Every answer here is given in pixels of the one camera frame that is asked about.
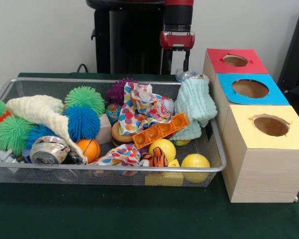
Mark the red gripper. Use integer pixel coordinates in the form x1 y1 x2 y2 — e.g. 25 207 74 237
159 30 196 75

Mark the light blue knitted cloth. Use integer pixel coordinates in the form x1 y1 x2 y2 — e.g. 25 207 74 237
168 76 218 140

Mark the colourful dotted cloth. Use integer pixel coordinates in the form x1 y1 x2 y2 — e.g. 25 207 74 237
119 81 175 135

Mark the purple spiky rubber toy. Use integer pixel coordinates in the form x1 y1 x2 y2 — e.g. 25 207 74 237
106 77 138 105

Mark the cream knitted cloth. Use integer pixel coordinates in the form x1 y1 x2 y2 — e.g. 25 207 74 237
5 95 89 164

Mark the wooden box with three holes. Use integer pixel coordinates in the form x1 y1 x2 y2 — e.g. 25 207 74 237
201 48 299 204

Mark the orange toy building brick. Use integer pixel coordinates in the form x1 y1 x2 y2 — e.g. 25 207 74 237
132 112 190 149

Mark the yellow ball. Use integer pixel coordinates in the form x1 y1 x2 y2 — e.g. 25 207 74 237
180 153 211 182
149 138 177 161

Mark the green spiky rubber ball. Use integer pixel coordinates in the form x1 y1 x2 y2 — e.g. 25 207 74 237
64 86 106 117

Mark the blue spiky rubber ball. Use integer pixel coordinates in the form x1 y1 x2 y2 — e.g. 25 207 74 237
62 104 102 142

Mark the green spiky caterpillar toy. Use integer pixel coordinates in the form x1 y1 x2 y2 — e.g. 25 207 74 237
0 99 35 157

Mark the silver wire mesh bin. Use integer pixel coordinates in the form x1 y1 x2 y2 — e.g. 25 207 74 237
0 77 227 187

